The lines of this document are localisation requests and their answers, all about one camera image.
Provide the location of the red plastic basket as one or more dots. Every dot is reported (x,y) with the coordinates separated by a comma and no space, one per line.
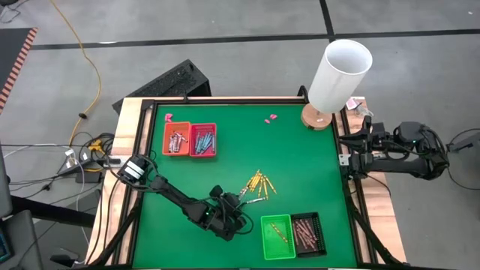
(193,127)

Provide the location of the orange plastic basket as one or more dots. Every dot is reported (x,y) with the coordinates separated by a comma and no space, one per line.
(167,127)

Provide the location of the green plastic basket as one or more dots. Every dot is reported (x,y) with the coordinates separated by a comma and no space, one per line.
(270,243)

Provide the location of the white lamp with wooden base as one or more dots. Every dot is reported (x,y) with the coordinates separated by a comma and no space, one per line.
(337,75)

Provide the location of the pink foam piece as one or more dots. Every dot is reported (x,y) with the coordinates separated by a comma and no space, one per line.
(168,117)

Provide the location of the green table mat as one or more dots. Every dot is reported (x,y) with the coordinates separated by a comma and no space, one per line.
(180,243)

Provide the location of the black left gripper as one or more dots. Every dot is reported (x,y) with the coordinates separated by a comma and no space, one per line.
(225,219)

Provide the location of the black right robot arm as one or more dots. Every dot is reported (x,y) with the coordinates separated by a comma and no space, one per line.
(412,168)

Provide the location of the black power brick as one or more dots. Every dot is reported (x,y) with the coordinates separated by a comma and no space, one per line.
(88,176)

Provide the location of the black floor beam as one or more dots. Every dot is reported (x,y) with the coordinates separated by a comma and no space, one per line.
(52,212)

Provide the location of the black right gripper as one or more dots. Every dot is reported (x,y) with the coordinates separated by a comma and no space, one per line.
(375,137)

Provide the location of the black perforated computer case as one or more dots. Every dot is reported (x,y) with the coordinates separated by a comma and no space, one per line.
(168,80)

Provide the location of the small pink white packet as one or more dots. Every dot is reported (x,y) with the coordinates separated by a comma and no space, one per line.
(352,103)

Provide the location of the yellow plug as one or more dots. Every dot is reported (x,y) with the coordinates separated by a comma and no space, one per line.
(96,145)

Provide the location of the grey upright panel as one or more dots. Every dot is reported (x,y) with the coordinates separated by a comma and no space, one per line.
(4,180)

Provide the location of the black mat orange striped edge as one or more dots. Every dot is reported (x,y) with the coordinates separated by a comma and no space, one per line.
(11,56)

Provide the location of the black plastic basket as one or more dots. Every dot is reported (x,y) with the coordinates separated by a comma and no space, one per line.
(320,232)

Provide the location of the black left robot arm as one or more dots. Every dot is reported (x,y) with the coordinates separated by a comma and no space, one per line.
(176,195)

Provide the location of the grey crayon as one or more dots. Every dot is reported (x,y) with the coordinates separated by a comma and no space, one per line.
(257,200)
(177,144)
(181,136)
(170,143)
(174,143)

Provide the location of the clear plastic wrapper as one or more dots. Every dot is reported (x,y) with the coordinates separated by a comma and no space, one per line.
(365,111)

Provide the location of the grey equipment cart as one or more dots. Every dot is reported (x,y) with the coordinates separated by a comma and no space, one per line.
(22,240)

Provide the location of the brown crayon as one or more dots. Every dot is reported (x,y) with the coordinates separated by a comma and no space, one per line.
(308,229)
(311,227)
(304,232)
(311,243)
(296,234)
(305,242)
(300,230)

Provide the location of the black power strip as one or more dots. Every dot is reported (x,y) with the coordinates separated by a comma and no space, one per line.
(110,162)

